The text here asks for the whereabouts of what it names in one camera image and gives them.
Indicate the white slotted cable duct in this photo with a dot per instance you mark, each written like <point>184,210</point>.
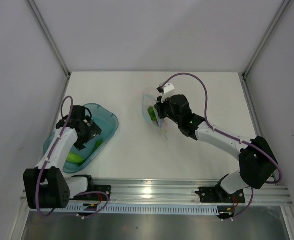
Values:
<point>117,208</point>

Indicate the green bell pepper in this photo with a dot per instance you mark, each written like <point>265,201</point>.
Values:
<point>152,114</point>

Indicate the aluminium table edge rail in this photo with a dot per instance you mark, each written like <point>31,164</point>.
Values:
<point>187,192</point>

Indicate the green cucumber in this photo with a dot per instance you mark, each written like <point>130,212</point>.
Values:
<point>74,158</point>

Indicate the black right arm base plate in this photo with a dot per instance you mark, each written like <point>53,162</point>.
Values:
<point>217,195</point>

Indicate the teal plastic tray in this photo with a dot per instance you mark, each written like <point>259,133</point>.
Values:
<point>106,120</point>

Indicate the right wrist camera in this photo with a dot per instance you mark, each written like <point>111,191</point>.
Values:
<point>167,90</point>

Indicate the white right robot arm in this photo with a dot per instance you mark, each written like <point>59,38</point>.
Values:
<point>256,160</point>

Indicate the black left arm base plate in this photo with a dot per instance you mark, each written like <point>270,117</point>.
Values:
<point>100,195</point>

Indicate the clear zip top bag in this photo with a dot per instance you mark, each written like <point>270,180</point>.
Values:
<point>149,99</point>

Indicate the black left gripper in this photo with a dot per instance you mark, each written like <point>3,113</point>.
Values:
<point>92,130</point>

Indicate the green chili pepper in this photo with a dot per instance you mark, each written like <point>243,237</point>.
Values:
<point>96,146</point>

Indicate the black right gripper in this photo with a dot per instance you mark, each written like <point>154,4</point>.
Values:
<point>160,105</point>

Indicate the left aluminium frame post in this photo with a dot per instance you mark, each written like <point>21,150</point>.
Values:
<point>47,36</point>

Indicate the aluminium frame post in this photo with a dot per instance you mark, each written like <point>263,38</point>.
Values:
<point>273,25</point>
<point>47,36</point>

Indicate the right aluminium frame post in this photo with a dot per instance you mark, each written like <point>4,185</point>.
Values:
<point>273,25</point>

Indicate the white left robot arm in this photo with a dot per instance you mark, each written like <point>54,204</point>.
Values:
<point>45,186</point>

